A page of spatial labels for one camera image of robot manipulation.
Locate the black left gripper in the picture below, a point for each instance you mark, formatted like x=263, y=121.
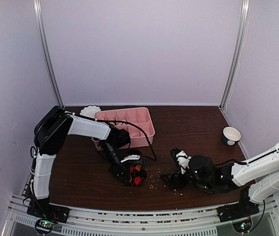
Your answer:
x=120, y=168

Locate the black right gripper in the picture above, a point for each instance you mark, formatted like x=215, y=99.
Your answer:
x=171, y=177

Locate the black red argyle sock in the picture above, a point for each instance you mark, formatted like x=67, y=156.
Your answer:
x=135, y=171

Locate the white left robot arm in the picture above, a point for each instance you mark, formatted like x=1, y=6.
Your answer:
x=51, y=133

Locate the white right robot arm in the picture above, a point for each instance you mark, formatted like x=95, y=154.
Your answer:
x=264, y=166

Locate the pink divided organizer tray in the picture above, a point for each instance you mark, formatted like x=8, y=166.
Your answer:
x=137, y=121

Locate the white scalloped ceramic bowl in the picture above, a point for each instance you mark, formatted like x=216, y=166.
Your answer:
x=90, y=111

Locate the white dark blue cup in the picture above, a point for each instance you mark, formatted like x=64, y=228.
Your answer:
x=231, y=136

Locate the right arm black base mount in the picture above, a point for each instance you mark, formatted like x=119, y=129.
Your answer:
x=237, y=211

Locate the front aluminium rail base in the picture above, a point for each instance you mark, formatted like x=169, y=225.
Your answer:
x=201, y=221

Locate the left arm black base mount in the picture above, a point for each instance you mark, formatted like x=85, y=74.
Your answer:
x=43, y=209

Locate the left aluminium frame post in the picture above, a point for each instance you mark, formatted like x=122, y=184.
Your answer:
x=46, y=52

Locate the aluminium frame post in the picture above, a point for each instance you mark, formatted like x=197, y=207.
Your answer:
x=240, y=41
x=46, y=52

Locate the right aluminium frame post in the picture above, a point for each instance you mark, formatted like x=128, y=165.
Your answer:
x=240, y=41

